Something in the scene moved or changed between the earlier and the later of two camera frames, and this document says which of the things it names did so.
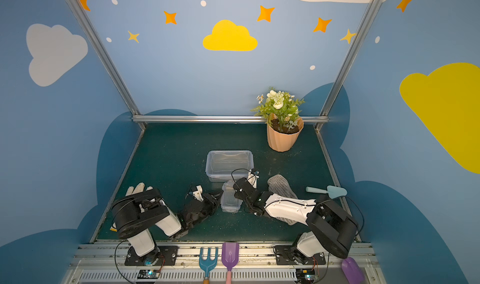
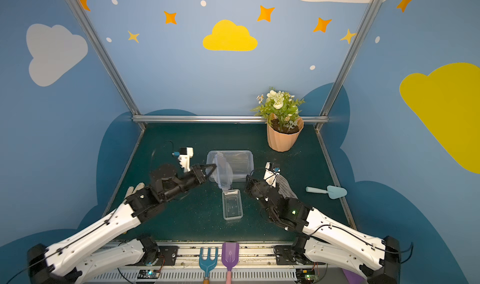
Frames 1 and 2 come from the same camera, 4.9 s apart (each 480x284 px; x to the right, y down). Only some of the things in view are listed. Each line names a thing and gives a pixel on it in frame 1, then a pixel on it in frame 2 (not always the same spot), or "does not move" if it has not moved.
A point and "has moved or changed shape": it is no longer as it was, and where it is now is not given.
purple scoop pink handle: x=352 y=271 does not move
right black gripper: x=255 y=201 to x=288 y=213
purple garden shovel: x=230 y=258 does not move
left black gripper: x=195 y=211 to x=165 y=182
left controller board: x=148 y=274 does not move
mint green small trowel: x=334 y=191 does not move
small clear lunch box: x=229 y=203 has moved or changed shape
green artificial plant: x=280 y=108 does not move
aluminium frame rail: x=213 y=119 does not move
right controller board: x=305 y=275 does not move
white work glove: x=139 y=187 does not move
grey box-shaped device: x=253 y=175 to x=270 y=173
